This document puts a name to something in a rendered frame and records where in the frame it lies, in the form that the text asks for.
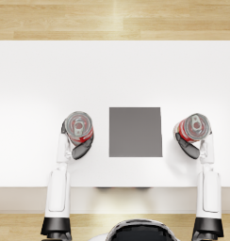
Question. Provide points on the red soda can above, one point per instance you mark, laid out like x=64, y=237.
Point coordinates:
x=78, y=126
x=193, y=126

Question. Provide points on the dark grey square mat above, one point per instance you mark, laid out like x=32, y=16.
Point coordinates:
x=135, y=131

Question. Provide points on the dark round robot body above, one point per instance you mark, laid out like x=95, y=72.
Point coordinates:
x=140, y=231

